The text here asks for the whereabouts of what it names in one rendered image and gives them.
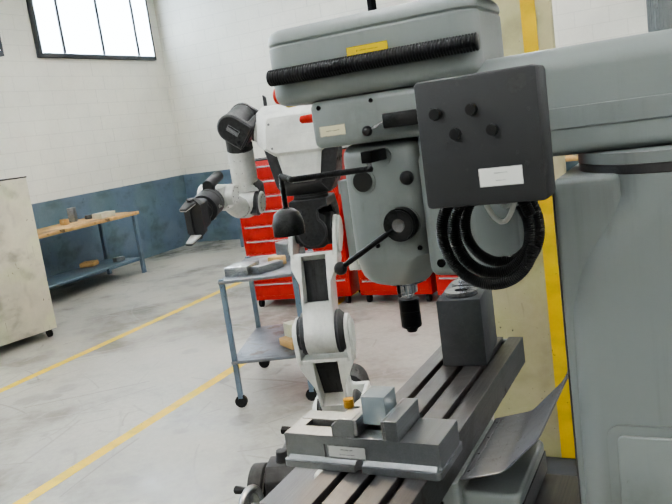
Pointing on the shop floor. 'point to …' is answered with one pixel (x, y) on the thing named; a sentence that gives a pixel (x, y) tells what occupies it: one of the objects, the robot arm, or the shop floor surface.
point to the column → (618, 321)
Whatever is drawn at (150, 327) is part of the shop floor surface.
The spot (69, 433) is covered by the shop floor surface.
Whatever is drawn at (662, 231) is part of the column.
